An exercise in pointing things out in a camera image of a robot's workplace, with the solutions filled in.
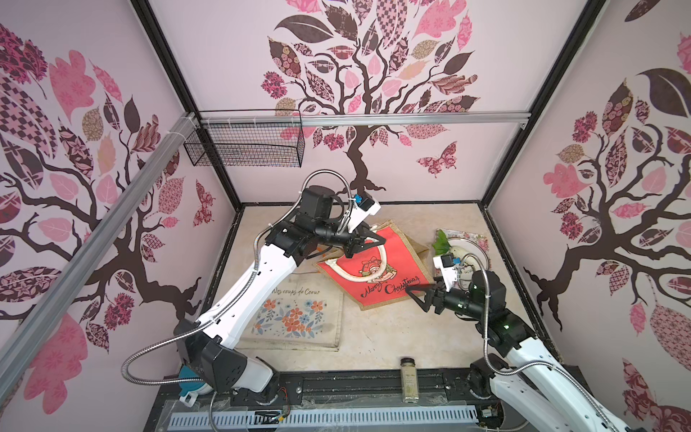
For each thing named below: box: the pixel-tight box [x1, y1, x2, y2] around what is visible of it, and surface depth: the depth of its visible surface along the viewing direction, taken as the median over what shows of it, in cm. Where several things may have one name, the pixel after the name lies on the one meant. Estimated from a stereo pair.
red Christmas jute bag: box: [313, 219, 435, 311], surface depth 71 cm
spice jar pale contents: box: [400, 357, 420, 405], surface depth 74 cm
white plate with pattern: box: [446, 230, 492, 271], surface depth 106 cm
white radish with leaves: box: [432, 228, 458, 258], surface depth 103 cm
